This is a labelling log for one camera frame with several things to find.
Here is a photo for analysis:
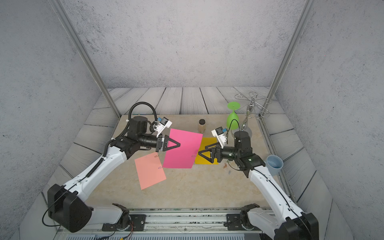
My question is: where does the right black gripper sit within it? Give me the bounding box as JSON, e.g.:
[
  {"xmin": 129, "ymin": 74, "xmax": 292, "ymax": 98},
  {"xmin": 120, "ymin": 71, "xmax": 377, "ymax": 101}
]
[{"xmin": 199, "ymin": 142, "xmax": 242, "ymax": 165}]

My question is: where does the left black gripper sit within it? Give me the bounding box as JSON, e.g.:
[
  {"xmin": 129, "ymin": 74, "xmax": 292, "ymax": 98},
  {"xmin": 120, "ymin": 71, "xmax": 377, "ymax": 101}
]
[{"xmin": 137, "ymin": 133, "xmax": 180, "ymax": 154}]

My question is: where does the yellow paper sheet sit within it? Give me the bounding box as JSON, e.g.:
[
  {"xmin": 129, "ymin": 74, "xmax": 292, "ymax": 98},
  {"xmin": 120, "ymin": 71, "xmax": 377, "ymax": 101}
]
[{"xmin": 194, "ymin": 137, "xmax": 220, "ymax": 166}]

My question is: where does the magenta paper sheet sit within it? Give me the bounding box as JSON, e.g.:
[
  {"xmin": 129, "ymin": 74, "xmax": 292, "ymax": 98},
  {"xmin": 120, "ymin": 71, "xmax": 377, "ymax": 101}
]
[{"xmin": 163, "ymin": 129, "xmax": 203, "ymax": 169}]

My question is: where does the salmon pink paper sheet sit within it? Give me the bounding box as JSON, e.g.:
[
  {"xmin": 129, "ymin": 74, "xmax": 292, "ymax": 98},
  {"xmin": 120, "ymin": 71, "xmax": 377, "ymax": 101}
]
[{"xmin": 135, "ymin": 153, "xmax": 167, "ymax": 190}]

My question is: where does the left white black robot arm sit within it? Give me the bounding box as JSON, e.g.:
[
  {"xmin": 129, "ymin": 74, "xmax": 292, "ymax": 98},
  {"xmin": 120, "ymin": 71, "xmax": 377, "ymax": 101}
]
[{"xmin": 43, "ymin": 102, "xmax": 181, "ymax": 233}]

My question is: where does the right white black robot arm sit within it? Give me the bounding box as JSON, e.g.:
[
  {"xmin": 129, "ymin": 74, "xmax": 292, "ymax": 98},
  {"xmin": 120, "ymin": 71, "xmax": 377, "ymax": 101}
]
[{"xmin": 198, "ymin": 127, "xmax": 320, "ymax": 240}]

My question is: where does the small black-capped bottle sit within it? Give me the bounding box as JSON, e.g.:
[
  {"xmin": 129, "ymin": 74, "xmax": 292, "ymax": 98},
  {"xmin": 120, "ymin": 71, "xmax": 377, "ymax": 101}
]
[{"xmin": 198, "ymin": 119, "xmax": 206, "ymax": 134}]

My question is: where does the green plastic wine glass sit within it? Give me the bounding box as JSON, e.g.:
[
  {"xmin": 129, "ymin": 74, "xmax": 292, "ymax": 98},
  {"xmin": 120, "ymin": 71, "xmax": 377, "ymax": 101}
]
[{"xmin": 227, "ymin": 102, "xmax": 241, "ymax": 130}]

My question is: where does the chrome glass holder stand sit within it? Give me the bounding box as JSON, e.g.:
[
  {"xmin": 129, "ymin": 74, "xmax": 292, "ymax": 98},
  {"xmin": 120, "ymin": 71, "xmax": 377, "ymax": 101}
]
[{"xmin": 235, "ymin": 92, "xmax": 271, "ymax": 137}]

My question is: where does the light blue cup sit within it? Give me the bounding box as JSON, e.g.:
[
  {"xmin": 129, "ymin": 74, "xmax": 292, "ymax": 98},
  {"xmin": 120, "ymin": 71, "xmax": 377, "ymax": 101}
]
[{"xmin": 266, "ymin": 155, "xmax": 284, "ymax": 176}]

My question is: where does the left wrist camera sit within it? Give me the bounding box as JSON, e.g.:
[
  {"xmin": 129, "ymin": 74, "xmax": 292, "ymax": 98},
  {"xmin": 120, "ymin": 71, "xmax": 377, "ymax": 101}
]
[{"xmin": 154, "ymin": 117, "xmax": 172, "ymax": 137}]

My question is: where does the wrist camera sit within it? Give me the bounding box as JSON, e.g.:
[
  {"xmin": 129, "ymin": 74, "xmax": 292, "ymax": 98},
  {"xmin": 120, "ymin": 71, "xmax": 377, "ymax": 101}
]
[
  {"xmin": 212, "ymin": 127, "xmax": 228, "ymax": 149},
  {"xmin": 154, "ymin": 117, "xmax": 172, "ymax": 137}
]

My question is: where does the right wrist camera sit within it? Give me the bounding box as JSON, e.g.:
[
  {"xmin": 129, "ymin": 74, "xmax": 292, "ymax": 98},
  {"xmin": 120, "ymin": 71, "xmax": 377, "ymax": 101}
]
[{"xmin": 212, "ymin": 127, "xmax": 228, "ymax": 149}]

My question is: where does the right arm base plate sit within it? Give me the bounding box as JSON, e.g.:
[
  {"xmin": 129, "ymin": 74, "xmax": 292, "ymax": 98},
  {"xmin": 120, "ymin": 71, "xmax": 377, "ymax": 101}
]
[{"xmin": 224, "ymin": 214, "xmax": 263, "ymax": 232}]

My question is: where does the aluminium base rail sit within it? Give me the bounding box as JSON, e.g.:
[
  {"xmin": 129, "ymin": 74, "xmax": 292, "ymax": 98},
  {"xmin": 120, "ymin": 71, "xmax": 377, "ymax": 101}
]
[{"xmin": 67, "ymin": 207, "xmax": 274, "ymax": 240}]

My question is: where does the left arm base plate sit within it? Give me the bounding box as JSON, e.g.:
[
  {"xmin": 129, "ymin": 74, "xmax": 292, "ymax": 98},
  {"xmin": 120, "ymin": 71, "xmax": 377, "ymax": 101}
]
[{"xmin": 102, "ymin": 214, "xmax": 147, "ymax": 232}]

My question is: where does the left aluminium frame post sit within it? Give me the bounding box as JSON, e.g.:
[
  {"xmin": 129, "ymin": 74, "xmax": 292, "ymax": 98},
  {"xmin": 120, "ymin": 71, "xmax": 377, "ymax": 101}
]
[{"xmin": 49, "ymin": 0, "xmax": 122, "ymax": 119}]

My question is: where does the aluminium frame post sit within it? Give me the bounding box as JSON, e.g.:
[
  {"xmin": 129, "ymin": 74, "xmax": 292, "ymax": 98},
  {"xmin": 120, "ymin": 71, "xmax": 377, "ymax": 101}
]
[
  {"xmin": 259, "ymin": 0, "xmax": 315, "ymax": 118},
  {"xmin": 49, "ymin": 0, "xmax": 122, "ymax": 119}
]

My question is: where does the right aluminium frame post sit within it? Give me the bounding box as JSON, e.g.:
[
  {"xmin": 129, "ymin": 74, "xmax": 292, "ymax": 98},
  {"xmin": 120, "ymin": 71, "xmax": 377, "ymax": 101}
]
[{"xmin": 259, "ymin": 0, "xmax": 315, "ymax": 118}]

